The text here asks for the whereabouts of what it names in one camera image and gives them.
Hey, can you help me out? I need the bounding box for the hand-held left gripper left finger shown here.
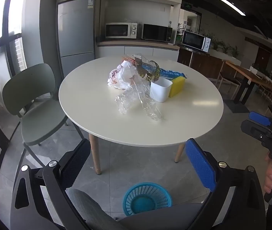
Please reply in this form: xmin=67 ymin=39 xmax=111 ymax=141
xmin=10 ymin=138 xmax=91 ymax=230

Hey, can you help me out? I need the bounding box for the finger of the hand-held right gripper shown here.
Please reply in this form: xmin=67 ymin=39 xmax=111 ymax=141
xmin=249 ymin=111 xmax=272 ymax=131
xmin=241 ymin=120 xmax=272 ymax=146

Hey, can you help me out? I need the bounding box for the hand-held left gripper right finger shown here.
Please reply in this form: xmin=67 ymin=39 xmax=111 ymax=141
xmin=185 ymin=138 xmax=267 ymax=230

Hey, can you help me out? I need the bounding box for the blue plastic basket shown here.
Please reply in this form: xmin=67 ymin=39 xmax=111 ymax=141
xmin=123 ymin=182 xmax=173 ymax=215

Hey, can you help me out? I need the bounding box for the clear plastic wrap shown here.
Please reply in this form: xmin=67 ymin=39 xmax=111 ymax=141
xmin=115 ymin=77 xmax=163 ymax=121

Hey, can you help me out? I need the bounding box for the yellow sponge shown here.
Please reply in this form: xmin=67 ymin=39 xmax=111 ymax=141
xmin=169 ymin=78 xmax=186 ymax=98

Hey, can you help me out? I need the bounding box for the white plastic cup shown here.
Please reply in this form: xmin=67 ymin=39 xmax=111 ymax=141
xmin=150 ymin=79 xmax=173 ymax=103

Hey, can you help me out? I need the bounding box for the blue snack packet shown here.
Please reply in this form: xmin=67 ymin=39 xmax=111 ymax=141
xmin=142 ymin=63 xmax=188 ymax=79

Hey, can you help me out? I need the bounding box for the white plastic bag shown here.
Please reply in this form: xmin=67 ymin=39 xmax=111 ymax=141
xmin=107 ymin=61 xmax=139 ymax=90

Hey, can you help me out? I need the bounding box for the brown green snack wrapper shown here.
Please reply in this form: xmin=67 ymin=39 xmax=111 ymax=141
xmin=136 ymin=60 xmax=161 ymax=83

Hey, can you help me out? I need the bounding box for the clear plastic bag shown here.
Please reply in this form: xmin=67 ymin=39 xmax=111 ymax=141
xmin=132 ymin=53 xmax=151 ymax=66

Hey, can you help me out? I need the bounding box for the round white table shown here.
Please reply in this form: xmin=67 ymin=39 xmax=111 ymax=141
xmin=58 ymin=55 xmax=224 ymax=175

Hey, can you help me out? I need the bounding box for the row of green plants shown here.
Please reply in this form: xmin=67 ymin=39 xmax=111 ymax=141
xmin=208 ymin=31 xmax=242 ymax=58

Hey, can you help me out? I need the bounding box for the dark wood sideboard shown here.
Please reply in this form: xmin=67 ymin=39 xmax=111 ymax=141
xmin=178 ymin=45 xmax=225 ymax=79

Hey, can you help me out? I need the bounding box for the green plastic chair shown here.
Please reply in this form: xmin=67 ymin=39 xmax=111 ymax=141
xmin=2 ymin=63 xmax=85 ymax=168

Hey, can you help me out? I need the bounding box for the white microwave oven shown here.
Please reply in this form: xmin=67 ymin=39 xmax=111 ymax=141
xmin=182 ymin=30 xmax=211 ymax=53

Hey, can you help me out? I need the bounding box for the ceiling light strip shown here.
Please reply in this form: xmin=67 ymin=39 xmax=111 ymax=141
xmin=215 ymin=0 xmax=246 ymax=15

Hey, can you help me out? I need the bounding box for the kitchen counter with cabinets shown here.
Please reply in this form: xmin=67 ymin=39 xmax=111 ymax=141
xmin=95 ymin=41 xmax=180 ymax=61

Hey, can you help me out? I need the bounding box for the grey refrigerator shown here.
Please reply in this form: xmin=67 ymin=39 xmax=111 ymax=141
xmin=58 ymin=0 xmax=96 ymax=78

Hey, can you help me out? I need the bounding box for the black microwave oven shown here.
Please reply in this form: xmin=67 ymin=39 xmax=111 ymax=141
xmin=142 ymin=24 xmax=173 ymax=42

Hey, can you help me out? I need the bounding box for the silver microwave oven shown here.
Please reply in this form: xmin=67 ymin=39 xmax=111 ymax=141
xmin=105 ymin=22 xmax=138 ymax=39

